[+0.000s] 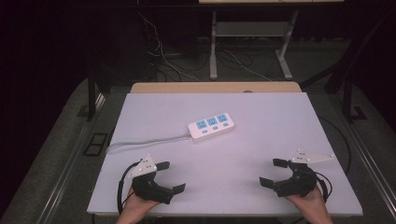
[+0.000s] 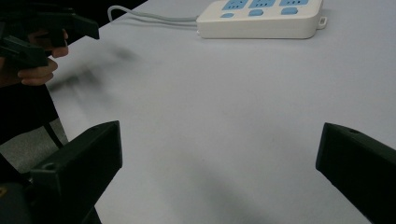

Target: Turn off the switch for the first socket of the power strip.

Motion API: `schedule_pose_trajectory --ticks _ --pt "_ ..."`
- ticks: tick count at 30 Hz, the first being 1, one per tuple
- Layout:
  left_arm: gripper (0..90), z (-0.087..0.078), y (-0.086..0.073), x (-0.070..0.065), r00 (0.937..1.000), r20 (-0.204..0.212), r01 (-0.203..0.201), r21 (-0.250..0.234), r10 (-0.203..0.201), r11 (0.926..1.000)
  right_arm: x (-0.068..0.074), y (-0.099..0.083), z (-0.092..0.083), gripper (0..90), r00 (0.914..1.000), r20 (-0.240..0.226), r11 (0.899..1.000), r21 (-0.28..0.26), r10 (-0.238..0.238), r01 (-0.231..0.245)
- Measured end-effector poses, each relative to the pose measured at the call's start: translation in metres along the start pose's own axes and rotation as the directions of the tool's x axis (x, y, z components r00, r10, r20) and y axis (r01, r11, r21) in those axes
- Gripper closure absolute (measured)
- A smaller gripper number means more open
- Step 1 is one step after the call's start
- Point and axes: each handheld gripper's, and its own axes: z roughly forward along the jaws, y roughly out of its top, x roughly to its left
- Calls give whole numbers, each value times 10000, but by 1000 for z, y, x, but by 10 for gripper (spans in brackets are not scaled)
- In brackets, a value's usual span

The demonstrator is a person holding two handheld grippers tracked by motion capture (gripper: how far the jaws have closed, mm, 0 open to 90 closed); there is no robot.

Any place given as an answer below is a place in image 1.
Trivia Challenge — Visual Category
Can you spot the grey metal desk frame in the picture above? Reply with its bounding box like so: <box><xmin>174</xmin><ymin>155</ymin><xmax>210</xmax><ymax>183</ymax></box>
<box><xmin>209</xmin><ymin>10</ymin><xmax>299</xmax><ymax>81</ymax></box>

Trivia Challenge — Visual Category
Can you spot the person's right hand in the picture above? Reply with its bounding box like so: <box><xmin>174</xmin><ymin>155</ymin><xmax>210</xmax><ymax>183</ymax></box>
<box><xmin>284</xmin><ymin>186</ymin><xmax>334</xmax><ymax>224</ymax></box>

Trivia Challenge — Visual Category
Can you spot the grey power strip cable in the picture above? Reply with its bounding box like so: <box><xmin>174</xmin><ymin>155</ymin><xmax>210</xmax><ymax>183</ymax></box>
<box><xmin>106</xmin><ymin>133</ymin><xmax>191</xmax><ymax>155</ymax></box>

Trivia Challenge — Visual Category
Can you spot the black floor plate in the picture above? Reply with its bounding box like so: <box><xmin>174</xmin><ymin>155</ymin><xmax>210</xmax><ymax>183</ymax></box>
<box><xmin>82</xmin><ymin>133</ymin><xmax>109</xmax><ymax>157</ymax></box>

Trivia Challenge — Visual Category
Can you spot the metal floor rail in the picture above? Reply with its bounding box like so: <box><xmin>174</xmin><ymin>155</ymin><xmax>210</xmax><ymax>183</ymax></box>
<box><xmin>36</xmin><ymin>92</ymin><xmax>107</xmax><ymax>224</ymax></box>
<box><xmin>334</xmin><ymin>106</ymin><xmax>396</xmax><ymax>214</ymax></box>

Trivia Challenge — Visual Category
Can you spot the black metal stand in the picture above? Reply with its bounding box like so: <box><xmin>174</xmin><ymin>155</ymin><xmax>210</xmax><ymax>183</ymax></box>
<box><xmin>341</xmin><ymin>78</ymin><xmax>368</xmax><ymax>123</ymax></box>

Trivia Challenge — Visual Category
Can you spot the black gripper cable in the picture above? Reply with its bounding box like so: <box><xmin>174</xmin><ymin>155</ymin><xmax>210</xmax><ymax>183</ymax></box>
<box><xmin>117</xmin><ymin>160</ymin><xmax>143</xmax><ymax>216</ymax></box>
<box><xmin>313</xmin><ymin>171</ymin><xmax>333</xmax><ymax>203</ymax></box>

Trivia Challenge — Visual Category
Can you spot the person's left hand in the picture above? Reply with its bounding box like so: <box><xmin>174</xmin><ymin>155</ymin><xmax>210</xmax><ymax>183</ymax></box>
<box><xmin>116</xmin><ymin>188</ymin><xmax>161</xmax><ymax>224</ymax></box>

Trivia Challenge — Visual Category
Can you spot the white table mat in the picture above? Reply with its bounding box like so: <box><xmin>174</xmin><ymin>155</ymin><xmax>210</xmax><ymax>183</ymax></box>
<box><xmin>87</xmin><ymin>91</ymin><xmax>363</xmax><ymax>217</ymax></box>

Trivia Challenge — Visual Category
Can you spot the white floor cable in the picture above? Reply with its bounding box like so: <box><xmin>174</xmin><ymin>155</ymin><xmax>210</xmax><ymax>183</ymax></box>
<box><xmin>224</xmin><ymin>49</ymin><xmax>273</xmax><ymax>82</ymax></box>
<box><xmin>137</xmin><ymin>11</ymin><xmax>201</xmax><ymax>82</ymax></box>

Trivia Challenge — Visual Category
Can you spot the black floor cable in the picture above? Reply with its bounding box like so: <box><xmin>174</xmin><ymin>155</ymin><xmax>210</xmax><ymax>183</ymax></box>
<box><xmin>318</xmin><ymin>116</ymin><xmax>353</xmax><ymax>175</ymax></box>

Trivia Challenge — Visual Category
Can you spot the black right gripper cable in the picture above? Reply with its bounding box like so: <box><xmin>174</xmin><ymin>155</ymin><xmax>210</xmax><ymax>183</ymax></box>
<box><xmin>313</xmin><ymin>171</ymin><xmax>333</xmax><ymax>203</ymax></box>

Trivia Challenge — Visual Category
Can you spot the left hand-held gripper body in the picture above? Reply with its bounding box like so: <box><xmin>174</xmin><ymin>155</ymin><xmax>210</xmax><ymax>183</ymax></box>
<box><xmin>127</xmin><ymin>154</ymin><xmax>176</xmax><ymax>205</ymax></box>

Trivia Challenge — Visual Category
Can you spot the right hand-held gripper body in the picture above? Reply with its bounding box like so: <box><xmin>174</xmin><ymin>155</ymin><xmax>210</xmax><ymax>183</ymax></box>
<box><xmin>274</xmin><ymin>149</ymin><xmax>335</xmax><ymax>198</ymax></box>

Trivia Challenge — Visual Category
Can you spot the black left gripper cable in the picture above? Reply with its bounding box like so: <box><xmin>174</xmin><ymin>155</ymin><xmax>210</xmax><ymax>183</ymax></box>
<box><xmin>117</xmin><ymin>160</ymin><xmax>143</xmax><ymax>216</ymax></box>

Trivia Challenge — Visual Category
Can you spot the white and blue power strip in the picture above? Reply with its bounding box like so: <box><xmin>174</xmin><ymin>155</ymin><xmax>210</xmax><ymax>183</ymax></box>
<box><xmin>187</xmin><ymin>112</ymin><xmax>235</xmax><ymax>143</ymax></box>

